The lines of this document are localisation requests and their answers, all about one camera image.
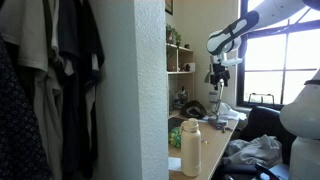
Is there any black wire rack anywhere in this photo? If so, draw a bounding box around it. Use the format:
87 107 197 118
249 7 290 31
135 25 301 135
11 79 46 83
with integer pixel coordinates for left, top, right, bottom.
247 92 276 106

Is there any white paper sheet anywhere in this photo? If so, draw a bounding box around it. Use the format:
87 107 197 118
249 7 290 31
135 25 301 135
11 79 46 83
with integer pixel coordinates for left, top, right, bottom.
168 156 183 173

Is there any green yellow toy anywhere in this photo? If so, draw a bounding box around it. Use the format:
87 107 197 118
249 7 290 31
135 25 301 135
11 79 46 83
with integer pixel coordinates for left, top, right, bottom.
168 126 182 149

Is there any black window frame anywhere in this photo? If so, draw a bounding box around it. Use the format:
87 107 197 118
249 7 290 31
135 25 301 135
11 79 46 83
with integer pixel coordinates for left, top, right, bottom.
236 0 320 109

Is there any dark framed wall picture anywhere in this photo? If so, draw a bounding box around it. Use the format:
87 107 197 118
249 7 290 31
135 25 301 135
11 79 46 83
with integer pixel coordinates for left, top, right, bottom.
164 0 174 16

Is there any black hanging shirt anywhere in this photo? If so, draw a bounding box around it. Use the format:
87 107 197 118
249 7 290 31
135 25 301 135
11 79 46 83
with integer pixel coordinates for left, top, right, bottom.
53 0 106 180

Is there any green potted plant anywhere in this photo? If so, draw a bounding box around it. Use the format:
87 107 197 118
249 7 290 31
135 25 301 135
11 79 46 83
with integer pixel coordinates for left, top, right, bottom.
165 23 183 48

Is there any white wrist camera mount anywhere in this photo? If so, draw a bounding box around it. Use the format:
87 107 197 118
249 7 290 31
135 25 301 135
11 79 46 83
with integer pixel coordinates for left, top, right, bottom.
221 57 244 67

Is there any beige hanging t-shirt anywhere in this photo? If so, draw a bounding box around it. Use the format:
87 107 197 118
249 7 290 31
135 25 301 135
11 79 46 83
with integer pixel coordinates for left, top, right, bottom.
0 0 66 180

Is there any cream insulated water bottle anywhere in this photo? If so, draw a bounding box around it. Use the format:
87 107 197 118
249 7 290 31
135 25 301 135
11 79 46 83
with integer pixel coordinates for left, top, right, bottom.
179 117 203 178

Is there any white crumpled cloth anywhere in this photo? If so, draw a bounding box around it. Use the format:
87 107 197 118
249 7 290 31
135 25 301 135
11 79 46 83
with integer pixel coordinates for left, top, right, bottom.
203 101 248 122

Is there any black object with red edge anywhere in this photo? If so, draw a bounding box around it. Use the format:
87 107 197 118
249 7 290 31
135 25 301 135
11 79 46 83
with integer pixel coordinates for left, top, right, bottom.
254 162 281 180

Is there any grey clothing pile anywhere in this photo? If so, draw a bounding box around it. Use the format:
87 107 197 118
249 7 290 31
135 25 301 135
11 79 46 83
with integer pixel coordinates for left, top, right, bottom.
221 134 283 168

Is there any dark patterned hanging garment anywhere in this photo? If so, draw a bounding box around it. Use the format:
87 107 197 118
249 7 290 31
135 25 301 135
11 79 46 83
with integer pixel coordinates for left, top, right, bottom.
0 33 54 180

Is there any black cap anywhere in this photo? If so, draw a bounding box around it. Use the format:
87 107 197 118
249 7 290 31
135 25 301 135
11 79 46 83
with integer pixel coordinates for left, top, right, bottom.
180 99 208 120

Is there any wooden shelf unit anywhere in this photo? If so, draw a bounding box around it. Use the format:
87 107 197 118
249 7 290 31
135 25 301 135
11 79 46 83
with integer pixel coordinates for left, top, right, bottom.
165 42 196 118

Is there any silver desk lamp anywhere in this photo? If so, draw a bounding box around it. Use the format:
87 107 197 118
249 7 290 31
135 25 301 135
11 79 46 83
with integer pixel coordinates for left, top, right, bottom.
203 65 231 130

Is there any wooden desk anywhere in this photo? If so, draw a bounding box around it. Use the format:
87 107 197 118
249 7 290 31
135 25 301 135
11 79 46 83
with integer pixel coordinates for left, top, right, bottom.
168 109 240 180

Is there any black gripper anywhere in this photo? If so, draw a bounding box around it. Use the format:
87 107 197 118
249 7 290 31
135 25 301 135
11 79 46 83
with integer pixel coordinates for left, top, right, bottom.
210 63 232 92

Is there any black office chair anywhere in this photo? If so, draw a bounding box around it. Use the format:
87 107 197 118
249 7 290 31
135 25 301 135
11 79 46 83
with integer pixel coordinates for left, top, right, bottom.
213 105 298 180

